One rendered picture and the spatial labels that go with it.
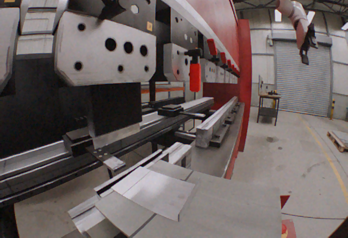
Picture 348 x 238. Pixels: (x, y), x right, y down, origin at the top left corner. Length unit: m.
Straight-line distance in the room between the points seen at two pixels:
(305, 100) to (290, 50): 2.60
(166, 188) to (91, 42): 0.24
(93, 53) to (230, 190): 0.28
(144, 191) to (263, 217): 0.19
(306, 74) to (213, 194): 7.80
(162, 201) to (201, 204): 0.06
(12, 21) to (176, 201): 0.29
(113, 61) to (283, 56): 7.75
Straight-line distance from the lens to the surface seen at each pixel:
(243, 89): 2.28
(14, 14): 0.16
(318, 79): 8.13
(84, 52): 0.15
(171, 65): 0.27
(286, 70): 7.71
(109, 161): 0.33
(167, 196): 0.23
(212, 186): 0.26
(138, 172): 0.28
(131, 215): 0.21
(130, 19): 0.21
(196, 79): 0.29
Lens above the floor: 1.17
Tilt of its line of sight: 11 degrees down
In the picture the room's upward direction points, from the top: straight up
